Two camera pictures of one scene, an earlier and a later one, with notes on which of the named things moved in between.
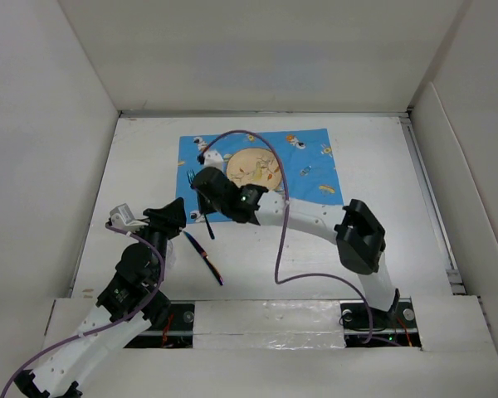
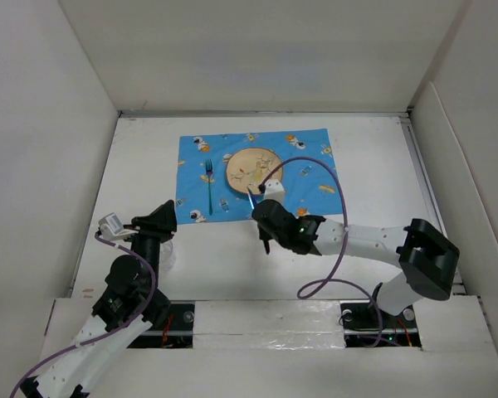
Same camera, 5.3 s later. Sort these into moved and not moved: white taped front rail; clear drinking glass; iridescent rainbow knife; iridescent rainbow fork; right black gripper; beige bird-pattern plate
Moved: iridescent rainbow fork; iridescent rainbow knife; right black gripper
Not moved: white taped front rail; clear drinking glass; beige bird-pattern plate
